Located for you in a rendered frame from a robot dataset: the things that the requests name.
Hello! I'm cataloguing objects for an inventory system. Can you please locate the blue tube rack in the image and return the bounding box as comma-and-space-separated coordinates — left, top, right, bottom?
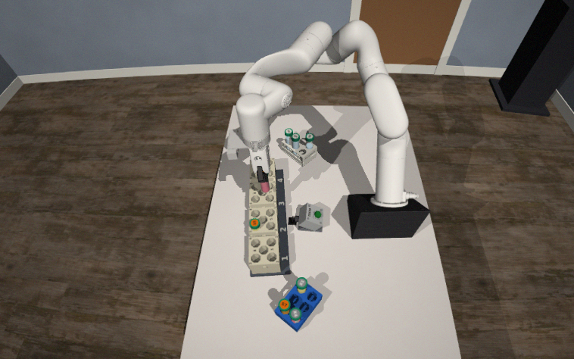
275, 284, 322, 332

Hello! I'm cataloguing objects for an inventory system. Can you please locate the conical tube with pink liquid and green cap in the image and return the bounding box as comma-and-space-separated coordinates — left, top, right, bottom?
260, 179, 270, 193

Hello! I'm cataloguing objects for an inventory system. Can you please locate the green-capped tube with grey dot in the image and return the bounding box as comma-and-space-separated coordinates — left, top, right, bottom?
296, 277, 307, 293

